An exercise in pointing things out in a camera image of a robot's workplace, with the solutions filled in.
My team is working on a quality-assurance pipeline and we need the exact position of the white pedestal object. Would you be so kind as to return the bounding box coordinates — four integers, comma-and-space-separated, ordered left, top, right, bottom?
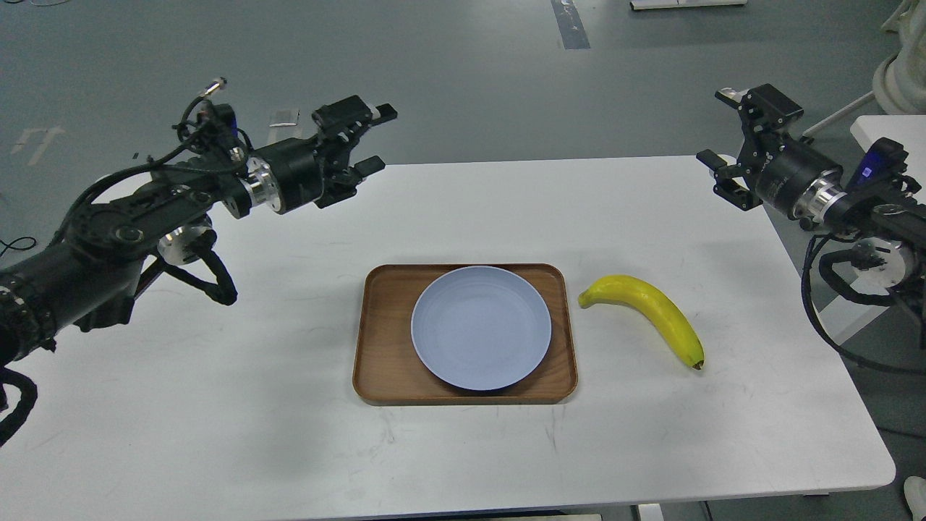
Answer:
871, 1, 925, 115

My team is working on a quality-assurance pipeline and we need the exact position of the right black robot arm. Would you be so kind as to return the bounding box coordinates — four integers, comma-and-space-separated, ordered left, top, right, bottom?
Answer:
697, 85, 925, 377

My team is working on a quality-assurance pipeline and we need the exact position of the yellow banana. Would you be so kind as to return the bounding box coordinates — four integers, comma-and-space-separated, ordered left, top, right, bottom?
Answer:
578, 274, 705, 370

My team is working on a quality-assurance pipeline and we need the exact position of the light blue plate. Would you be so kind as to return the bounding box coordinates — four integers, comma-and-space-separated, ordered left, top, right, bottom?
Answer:
409, 265, 553, 391

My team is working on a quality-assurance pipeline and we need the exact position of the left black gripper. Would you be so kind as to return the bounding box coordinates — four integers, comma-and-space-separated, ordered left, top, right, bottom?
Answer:
246, 96, 398, 214

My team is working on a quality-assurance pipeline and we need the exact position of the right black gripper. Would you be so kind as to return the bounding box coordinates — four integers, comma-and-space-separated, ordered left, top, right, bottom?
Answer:
697, 85, 843, 221

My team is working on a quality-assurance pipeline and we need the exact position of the brown wooden tray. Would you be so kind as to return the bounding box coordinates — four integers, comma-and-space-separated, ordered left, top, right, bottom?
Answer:
353, 263, 579, 406

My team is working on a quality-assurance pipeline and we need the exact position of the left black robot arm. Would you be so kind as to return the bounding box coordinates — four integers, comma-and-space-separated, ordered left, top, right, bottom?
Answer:
1, 78, 398, 442

